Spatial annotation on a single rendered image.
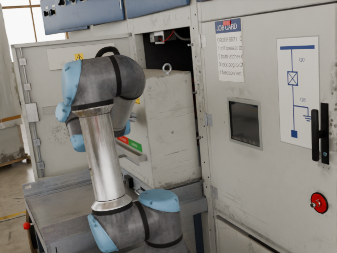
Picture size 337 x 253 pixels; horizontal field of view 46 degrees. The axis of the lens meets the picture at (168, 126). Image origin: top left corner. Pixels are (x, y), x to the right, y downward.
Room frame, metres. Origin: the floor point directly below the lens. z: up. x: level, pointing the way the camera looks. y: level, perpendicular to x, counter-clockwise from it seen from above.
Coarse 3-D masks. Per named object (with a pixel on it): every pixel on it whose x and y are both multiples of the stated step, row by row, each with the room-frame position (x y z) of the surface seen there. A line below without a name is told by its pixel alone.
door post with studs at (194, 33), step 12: (192, 0) 1.60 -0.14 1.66; (192, 12) 1.60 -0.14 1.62; (192, 24) 1.61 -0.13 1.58; (192, 36) 1.62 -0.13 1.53; (192, 48) 1.63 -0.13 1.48; (204, 108) 1.58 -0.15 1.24; (204, 120) 1.58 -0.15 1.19; (204, 132) 1.59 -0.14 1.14; (204, 144) 1.59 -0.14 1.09; (204, 156) 1.60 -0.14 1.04; (204, 168) 1.61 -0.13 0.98; (204, 180) 1.62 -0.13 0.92; (204, 192) 1.63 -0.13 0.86
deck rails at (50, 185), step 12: (48, 180) 1.89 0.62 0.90; (60, 180) 1.92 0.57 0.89; (72, 180) 1.94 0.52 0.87; (84, 180) 1.97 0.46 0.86; (24, 192) 1.84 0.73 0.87; (36, 192) 1.86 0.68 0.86; (48, 192) 1.87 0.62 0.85; (180, 192) 1.59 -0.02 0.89; (192, 192) 1.61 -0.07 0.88; (84, 216) 1.41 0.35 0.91; (60, 228) 1.37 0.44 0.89; (72, 228) 1.39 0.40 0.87; (84, 228) 1.41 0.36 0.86; (48, 240) 1.35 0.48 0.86
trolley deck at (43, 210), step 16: (64, 192) 1.86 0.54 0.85; (80, 192) 1.83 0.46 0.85; (128, 192) 1.77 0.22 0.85; (32, 208) 1.69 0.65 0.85; (48, 208) 1.67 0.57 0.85; (64, 208) 1.66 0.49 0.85; (80, 208) 1.64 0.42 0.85; (192, 208) 1.57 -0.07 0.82; (48, 224) 1.51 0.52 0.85; (64, 240) 1.35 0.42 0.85; (80, 240) 1.36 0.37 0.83
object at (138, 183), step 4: (124, 172) 1.86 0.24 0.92; (128, 172) 1.83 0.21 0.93; (132, 176) 1.77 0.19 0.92; (136, 180) 1.72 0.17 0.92; (140, 180) 1.70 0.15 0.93; (136, 184) 1.72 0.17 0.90; (140, 184) 1.68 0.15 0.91; (144, 184) 1.64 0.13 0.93; (136, 188) 1.73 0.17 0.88; (144, 188) 1.64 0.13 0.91; (148, 188) 1.60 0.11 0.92; (152, 188) 1.58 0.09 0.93; (160, 188) 1.58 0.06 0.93; (140, 192) 1.69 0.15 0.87
